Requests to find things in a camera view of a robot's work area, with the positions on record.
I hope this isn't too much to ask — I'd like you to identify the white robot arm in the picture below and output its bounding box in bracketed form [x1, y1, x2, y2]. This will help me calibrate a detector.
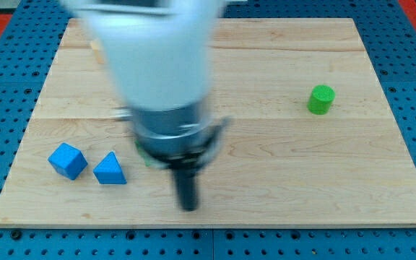
[64, 0, 229, 211]

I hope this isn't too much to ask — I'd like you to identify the wooden board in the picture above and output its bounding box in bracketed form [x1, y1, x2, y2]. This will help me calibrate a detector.
[0, 18, 416, 229]

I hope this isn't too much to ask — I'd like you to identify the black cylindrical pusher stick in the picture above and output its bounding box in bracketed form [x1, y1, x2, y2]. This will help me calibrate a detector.
[173, 169, 199, 211]

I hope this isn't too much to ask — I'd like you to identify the blue triangle block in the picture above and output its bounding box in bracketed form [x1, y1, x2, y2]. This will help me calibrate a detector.
[93, 152, 127, 184]

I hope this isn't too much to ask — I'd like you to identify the blue cube block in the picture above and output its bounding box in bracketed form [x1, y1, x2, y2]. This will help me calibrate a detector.
[48, 143, 87, 181]

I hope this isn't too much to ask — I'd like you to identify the green cylinder block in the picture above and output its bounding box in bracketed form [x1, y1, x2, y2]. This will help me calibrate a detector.
[307, 84, 336, 115]

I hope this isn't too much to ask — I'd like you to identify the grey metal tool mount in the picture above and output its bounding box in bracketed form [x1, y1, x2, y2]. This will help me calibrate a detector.
[113, 97, 230, 170]

